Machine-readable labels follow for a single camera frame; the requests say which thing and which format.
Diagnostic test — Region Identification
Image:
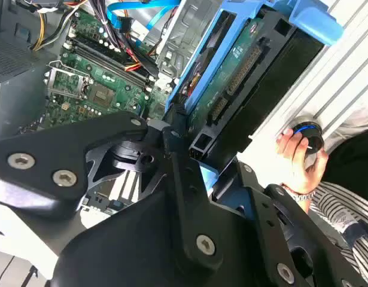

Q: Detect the round black tool blue ring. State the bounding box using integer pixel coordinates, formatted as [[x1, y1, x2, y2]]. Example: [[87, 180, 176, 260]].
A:
[[292, 117, 324, 157]]

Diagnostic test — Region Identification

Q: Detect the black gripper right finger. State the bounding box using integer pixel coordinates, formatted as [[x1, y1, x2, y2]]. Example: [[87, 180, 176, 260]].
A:
[[211, 160, 368, 287]]

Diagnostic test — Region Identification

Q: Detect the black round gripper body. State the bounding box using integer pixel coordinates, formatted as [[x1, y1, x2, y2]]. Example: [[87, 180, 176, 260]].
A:
[[48, 190, 280, 287]]

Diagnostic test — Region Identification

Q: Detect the hard disk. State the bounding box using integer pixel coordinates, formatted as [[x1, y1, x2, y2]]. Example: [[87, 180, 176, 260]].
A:
[[165, 0, 345, 194]]

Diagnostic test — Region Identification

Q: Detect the person's hand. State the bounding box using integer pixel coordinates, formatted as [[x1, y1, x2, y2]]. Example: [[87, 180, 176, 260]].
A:
[[275, 128, 330, 195]]

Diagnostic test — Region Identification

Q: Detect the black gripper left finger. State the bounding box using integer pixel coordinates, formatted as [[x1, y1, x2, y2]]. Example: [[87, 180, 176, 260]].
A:
[[0, 111, 227, 273]]

